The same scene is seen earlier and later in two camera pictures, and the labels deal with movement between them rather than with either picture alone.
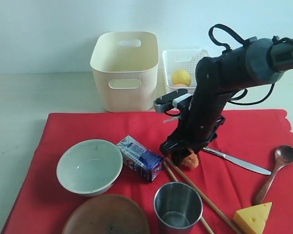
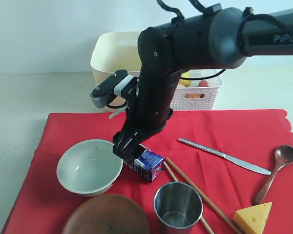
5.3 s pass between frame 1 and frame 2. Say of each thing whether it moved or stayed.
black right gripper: moved
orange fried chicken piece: moved
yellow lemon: stayed
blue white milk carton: stayed
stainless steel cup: stayed
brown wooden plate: stayed
